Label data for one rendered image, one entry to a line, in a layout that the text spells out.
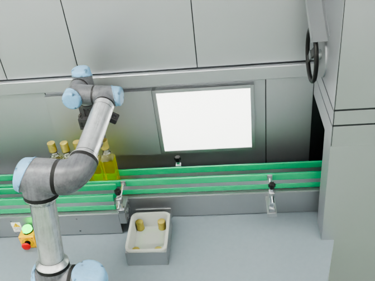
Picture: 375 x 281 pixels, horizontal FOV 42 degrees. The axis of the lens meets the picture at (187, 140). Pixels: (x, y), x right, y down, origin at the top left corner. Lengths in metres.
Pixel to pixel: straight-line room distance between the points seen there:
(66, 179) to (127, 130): 0.71
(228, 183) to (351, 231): 0.55
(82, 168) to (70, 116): 0.68
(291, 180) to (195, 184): 0.42
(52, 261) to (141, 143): 0.73
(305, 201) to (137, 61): 0.95
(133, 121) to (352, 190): 0.96
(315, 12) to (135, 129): 0.91
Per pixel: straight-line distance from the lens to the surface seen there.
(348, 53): 1.65
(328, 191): 1.98
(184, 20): 1.96
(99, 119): 1.71
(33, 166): 1.60
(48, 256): 1.77
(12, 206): 2.30
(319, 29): 1.83
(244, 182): 2.15
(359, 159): 1.90
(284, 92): 2.12
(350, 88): 1.71
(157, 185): 2.18
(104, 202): 2.16
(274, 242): 2.14
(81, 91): 1.85
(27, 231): 2.28
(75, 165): 1.57
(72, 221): 2.24
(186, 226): 2.23
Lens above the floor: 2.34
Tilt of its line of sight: 36 degrees down
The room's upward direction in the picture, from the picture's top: 7 degrees counter-clockwise
